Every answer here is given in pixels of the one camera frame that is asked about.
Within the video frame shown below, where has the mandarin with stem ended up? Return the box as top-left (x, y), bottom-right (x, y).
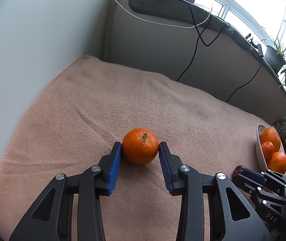
top-left (261, 141), bottom-right (274, 161)

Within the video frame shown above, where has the small stemmed mandarin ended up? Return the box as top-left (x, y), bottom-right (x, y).
top-left (122, 128), bottom-right (159, 165)

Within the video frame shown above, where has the dark red cherry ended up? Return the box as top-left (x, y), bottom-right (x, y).
top-left (232, 165), bottom-right (246, 178)

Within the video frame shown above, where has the floral white plate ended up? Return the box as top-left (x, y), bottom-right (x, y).
top-left (256, 124), bottom-right (286, 175)

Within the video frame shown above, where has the large orange front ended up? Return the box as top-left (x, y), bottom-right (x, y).
top-left (267, 151), bottom-right (286, 174)

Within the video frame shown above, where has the large orange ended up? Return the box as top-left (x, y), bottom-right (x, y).
top-left (267, 151), bottom-right (286, 174)
top-left (260, 128), bottom-right (281, 152)

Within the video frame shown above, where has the large orange rear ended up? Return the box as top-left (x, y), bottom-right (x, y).
top-left (260, 128), bottom-right (281, 152)

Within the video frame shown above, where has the potted spider plant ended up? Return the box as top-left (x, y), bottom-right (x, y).
top-left (261, 37), bottom-right (286, 92)

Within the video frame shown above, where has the black device on sill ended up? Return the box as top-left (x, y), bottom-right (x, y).
top-left (245, 33), bottom-right (264, 58)

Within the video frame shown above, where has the dark green sill cloth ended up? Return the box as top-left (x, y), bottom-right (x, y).
top-left (128, 0), bottom-right (286, 116)

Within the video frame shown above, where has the black cable right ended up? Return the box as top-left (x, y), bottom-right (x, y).
top-left (226, 64), bottom-right (263, 103)

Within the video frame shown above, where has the black cable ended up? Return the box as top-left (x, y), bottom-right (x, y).
top-left (226, 64), bottom-right (263, 103)
top-left (137, 0), bottom-right (228, 82)

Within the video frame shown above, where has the black cable left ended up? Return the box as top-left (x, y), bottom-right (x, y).
top-left (137, 0), bottom-right (228, 82)

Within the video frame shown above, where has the white cable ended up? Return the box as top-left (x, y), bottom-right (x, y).
top-left (101, 0), bottom-right (213, 30)

